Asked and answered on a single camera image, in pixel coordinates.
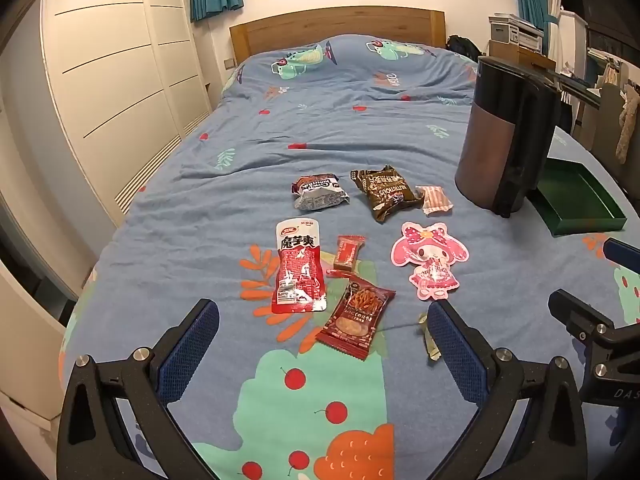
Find small red candy packet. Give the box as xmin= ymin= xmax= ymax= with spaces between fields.
xmin=327 ymin=235 xmax=367 ymax=278

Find wooden headboard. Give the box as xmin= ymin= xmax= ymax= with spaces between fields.
xmin=229 ymin=6 xmax=447 ymax=61

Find beige plush toy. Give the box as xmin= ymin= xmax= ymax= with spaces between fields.
xmin=615 ymin=85 xmax=640 ymax=163

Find red and white snack packet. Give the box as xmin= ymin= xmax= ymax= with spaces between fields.
xmin=271 ymin=218 xmax=327 ymax=314

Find white printer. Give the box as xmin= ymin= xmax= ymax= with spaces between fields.
xmin=488 ymin=14 xmax=543 ymax=51

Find small gold packet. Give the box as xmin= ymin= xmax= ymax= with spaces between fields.
xmin=417 ymin=311 xmax=442 ymax=361

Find green tray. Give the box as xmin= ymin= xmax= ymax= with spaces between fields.
xmin=530 ymin=156 xmax=627 ymax=237

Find grey desk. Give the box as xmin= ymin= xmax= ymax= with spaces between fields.
xmin=550 ymin=67 xmax=601 ymax=106

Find pink striped candy packet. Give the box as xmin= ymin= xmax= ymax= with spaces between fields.
xmin=415 ymin=185 xmax=453 ymax=217

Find black and brown electric kettle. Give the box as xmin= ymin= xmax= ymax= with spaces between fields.
xmin=454 ymin=55 xmax=561 ymax=218

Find pink cartoon character packet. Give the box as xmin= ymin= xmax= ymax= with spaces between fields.
xmin=391 ymin=221 xmax=473 ymax=302

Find brown snack packet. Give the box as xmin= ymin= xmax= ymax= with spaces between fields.
xmin=350 ymin=165 xmax=423 ymax=223

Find dark red snack packet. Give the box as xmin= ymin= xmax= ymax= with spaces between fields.
xmin=315 ymin=274 xmax=397 ymax=361

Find black bag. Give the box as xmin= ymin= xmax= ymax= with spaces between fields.
xmin=446 ymin=35 xmax=483 ymax=58

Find wooden dresser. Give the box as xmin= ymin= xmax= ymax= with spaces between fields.
xmin=487 ymin=40 xmax=557 ymax=68

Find white and grey snack packet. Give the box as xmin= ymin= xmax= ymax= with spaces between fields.
xmin=291 ymin=174 xmax=349 ymax=212

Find cream wardrobe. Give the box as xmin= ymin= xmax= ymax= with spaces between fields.
xmin=40 ymin=0 xmax=213 ymax=221

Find blue printed blanket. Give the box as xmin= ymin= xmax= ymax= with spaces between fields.
xmin=57 ymin=35 xmax=640 ymax=480

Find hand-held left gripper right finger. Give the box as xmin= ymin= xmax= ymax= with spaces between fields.
xmin=417 ymin=301 xmax=588 ymax=480

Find white bedside cabinet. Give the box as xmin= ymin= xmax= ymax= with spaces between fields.
xmin=0 ymin=260 xmax=66 ymax=421

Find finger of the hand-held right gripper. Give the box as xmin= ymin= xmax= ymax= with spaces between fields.
xmin=602 ymin=237 xmax=640 ymax=273
xmin=547 ymin=289 xmax=621 ymax=347

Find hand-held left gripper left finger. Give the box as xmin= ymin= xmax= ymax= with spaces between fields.
xmin=56 ymin=298 xmax=236 ymax=480

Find grey chair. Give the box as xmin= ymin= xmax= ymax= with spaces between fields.
xmin=575 ymin=82 xmax=626 ymax=156

